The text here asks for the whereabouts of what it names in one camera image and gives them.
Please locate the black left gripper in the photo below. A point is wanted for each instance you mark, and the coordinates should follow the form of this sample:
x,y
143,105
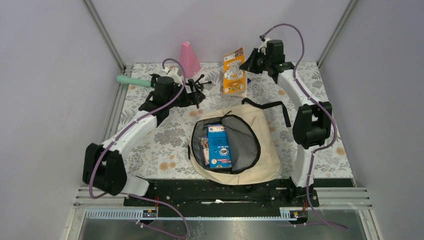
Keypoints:
x,y
188,100

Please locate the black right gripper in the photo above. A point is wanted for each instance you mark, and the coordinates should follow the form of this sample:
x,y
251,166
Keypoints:
x,y
249,64

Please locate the black compass tool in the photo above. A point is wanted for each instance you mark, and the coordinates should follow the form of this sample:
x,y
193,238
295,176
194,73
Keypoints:
x,y
165,89

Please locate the orange booklet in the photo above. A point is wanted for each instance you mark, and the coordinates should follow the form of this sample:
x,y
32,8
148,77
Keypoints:
x,y
235,81

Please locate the green tube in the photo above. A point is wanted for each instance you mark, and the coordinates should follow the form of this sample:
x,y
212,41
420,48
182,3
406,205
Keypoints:
x,y
134,81

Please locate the blue picture book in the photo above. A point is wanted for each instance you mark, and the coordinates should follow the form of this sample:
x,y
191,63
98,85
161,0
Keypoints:
x,y
204,147

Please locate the blue booklet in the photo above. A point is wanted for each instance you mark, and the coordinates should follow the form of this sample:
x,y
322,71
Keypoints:
x,y
219,149

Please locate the beige canvas backpack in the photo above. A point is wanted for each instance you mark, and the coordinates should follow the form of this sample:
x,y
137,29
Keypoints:
x,y
251,146

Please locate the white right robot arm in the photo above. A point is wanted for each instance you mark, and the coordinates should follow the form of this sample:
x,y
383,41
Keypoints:
x,y
314,128

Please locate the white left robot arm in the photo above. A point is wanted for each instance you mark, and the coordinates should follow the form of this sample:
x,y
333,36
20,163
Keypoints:
x,y
104,170

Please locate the pink cone-shaped object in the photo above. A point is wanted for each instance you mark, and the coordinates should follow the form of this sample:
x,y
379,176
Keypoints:
x,y
188,60

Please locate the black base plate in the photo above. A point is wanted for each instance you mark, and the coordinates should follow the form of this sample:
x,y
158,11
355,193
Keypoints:
x,y
200,198

